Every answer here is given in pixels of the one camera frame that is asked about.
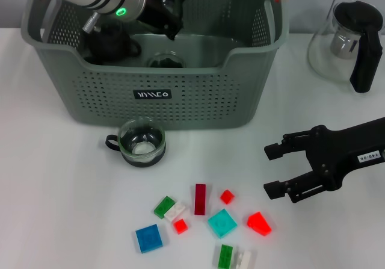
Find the grey perforated storage basket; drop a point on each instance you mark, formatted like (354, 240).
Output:
(195, 100)

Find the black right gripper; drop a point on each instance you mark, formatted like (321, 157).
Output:
(346, 148)

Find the cyan square toy plate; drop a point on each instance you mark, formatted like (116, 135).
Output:
(222, 224)

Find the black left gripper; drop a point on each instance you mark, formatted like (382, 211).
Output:
(156, 13)

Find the glass teacup with black sleeve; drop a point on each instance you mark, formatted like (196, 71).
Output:
(165, 61)
(164, 1)
(141, 157)

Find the red sloped toy brick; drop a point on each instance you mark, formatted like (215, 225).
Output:
(258, 224)

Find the dark red long toy brick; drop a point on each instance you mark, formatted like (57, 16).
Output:
(200, 199)

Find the black clay teapot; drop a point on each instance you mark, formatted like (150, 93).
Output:
(111, 46)

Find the blue square toy plate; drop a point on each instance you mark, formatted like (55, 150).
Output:
(149, 239)

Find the green toy brick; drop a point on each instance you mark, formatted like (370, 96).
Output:
(225, 257)
(162, 207)

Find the small red toy brick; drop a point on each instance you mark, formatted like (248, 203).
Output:
(227, 197)
(180, 226)

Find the white toy brick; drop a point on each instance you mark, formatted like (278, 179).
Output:
(177, 211)
(245, 260)

